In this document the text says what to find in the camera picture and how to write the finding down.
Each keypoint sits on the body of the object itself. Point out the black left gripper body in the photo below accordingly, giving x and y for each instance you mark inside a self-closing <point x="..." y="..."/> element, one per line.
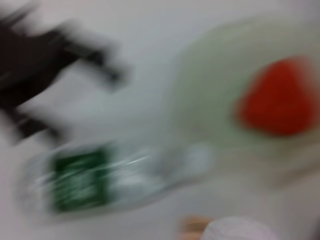
<point x="25" y="62"/>

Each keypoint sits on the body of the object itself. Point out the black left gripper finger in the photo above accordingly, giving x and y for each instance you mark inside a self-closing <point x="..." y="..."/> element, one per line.
<point x="95" y="57"/>
<point x="27" y="125"/>

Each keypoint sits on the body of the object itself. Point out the clear green-label water bottle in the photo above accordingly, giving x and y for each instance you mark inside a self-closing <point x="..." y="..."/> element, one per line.
<point x="125" y="180"/>

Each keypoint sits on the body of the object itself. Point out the red-orange soft orange fruit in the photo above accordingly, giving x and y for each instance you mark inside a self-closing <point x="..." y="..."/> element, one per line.
<point x="277" y="100"/>

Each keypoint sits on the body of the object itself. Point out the white paper ball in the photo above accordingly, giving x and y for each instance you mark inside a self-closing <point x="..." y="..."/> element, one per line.
<point x="237" y="230"/>

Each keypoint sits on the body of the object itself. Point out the green translucent glass fruit plate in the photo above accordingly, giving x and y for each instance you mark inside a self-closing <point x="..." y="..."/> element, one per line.
<point x="212" y="75"/>

